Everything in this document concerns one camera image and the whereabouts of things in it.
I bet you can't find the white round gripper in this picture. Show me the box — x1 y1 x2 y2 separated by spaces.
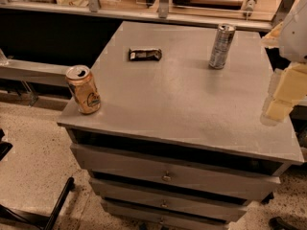
261 0 307 123

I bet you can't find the silver redbull can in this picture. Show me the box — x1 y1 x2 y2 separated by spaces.
209 23 236 69

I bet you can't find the black rxbar chocolate wrapper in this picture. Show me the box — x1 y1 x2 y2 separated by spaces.
129 49 162 61

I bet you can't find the orange soda can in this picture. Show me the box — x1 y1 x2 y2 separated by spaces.
65 65 101 114

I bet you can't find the grey drawer cabinet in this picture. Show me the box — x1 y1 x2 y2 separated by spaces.
57 20 305 230

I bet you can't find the black object bottom right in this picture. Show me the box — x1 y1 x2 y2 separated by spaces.
269 217 298 230

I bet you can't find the middle grey drawer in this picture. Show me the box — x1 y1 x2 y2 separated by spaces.
89 178 247 221

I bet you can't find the grey drawer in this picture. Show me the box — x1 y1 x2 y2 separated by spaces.
101 200 228 230
89 178 247 221
71 144 280 200

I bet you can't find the top grey drawer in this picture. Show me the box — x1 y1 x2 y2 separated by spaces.
71 144 280 200

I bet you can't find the bottom grey drawer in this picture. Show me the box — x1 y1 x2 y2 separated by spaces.
101 200 228 230

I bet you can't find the black chair leg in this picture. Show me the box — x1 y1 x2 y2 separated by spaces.
0 176 76 230

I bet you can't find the grey metal shelf rail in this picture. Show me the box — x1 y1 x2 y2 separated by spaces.
0 59 68 87

